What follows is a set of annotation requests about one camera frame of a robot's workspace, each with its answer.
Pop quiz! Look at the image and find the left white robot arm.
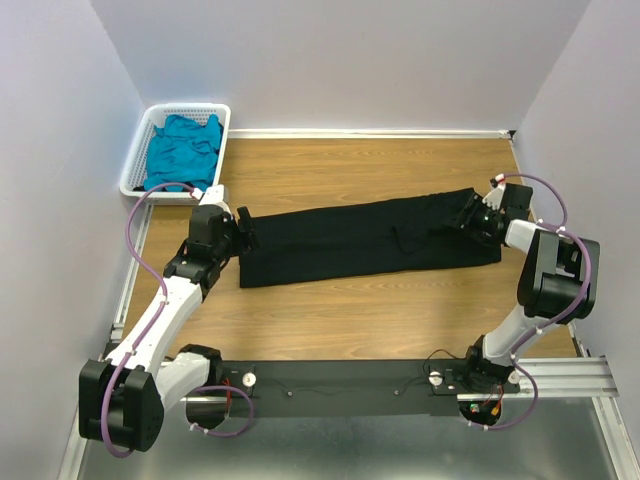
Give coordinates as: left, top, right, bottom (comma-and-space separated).
78, 204, 258, 458

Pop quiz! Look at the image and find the black t shirt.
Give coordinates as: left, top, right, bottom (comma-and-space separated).
239, 188, 502, 289

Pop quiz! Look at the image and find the aluminium rail frame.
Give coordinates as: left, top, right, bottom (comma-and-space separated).
77, 203, 616, 457

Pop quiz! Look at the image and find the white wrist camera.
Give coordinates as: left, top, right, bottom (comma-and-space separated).
190, 184, 228, 209
482, 174, 506, 211

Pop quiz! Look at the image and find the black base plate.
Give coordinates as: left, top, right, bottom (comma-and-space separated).
164, 358, 521, 419

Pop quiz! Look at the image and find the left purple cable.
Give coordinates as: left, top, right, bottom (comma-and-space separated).
101, 181, 255, 459

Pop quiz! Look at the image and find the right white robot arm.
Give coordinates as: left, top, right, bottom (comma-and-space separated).
452, 177, 601, 392

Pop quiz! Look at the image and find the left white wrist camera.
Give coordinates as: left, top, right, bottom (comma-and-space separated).
190, 184, 228, 209

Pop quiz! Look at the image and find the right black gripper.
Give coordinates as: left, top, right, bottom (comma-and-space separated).
440, 192, 503, 243

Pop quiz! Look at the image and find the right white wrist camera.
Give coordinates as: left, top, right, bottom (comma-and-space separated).
482, 174, 506, 211

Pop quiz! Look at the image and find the blue t shirt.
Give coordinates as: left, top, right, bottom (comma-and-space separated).
143, 114, 224, 190

